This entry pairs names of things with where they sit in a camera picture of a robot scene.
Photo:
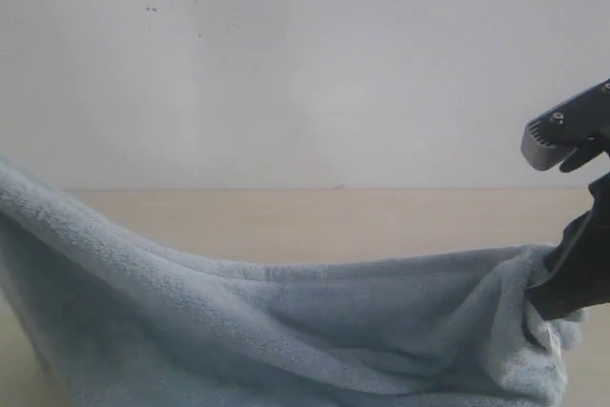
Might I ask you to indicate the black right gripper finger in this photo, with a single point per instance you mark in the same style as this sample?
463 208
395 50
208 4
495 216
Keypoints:
578 269

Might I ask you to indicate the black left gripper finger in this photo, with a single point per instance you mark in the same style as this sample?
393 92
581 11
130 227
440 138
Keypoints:
571 134

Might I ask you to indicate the light blue terry towel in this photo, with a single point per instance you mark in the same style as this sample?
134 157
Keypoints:
123 321

